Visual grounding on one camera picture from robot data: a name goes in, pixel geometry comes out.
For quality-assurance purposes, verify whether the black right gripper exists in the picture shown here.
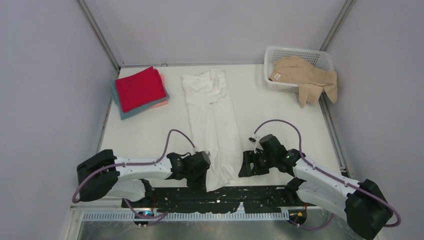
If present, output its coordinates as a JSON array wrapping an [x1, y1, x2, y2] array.
[[238, 150, 276, 178]]

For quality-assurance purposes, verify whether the white t-shirt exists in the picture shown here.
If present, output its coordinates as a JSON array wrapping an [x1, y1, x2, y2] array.
[[181, 69, 243, 192]]

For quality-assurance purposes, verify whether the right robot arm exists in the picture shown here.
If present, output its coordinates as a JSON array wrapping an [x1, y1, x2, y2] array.
[[238, 134, 394, 240]]

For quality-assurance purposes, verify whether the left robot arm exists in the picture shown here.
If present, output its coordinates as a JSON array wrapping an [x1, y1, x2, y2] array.
[[72, 149, 211, 207]]

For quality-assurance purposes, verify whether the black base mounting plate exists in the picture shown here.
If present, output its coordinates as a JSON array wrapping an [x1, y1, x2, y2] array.
[[130, 185, 312, 214]]

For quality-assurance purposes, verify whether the teal folded t-shirt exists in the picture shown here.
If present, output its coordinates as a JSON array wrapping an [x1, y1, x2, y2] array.
[[109, 80, 167, 120]]

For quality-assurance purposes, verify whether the red folded t-shirt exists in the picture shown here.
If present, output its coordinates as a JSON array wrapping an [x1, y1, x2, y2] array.
[[114, 66, 167, 113]]

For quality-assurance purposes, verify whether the beige t-shirt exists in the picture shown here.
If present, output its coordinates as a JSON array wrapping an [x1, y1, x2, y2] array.
[[268, 56, 338, 108]]

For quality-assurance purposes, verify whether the white plastic basket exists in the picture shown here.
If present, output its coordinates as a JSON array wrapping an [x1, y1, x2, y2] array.
[[263, 47, 338, 93]]

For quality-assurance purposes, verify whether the white slotted cable duct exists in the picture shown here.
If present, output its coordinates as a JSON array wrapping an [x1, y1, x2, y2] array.
[[82, 209, 289, 222]]

